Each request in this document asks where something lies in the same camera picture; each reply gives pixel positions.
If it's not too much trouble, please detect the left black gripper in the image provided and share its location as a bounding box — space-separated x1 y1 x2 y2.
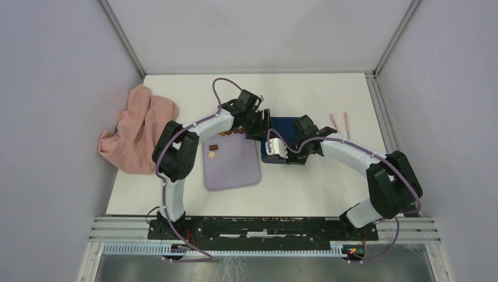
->
243 109 275 142

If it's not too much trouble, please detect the dark blue box lid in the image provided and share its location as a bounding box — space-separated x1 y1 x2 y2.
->
260 117 308 166

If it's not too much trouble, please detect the lilac tray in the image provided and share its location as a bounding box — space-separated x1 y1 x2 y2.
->
202 133 262 192

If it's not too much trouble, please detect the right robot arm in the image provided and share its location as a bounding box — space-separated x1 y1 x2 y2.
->
287 115 423 240

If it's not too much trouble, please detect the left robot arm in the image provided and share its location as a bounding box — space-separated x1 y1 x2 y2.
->
152 89 270 240

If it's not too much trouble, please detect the pink cloth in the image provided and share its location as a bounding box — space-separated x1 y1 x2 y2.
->
97 84 179 174

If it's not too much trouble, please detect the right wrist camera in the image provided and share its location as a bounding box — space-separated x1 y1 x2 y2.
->
265 138 288 159

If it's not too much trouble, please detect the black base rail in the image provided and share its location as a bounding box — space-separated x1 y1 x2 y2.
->
147 215 379 251

